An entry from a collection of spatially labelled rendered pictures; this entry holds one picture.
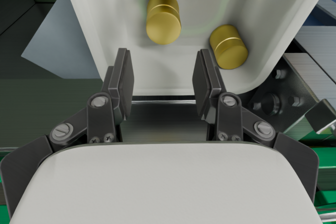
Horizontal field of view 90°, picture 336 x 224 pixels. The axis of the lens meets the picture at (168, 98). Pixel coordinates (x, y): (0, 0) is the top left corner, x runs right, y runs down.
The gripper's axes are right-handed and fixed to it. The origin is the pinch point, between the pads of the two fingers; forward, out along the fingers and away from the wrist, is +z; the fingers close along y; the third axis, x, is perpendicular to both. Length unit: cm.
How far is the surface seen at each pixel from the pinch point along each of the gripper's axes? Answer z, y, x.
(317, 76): 3.0, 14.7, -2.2
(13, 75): 36, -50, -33
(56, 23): 30.3, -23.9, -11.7
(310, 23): 17.4, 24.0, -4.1
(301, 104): 0.8, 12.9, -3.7
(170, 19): 6.9, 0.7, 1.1
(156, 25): 6.9, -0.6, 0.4
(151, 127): 3.1, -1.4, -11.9
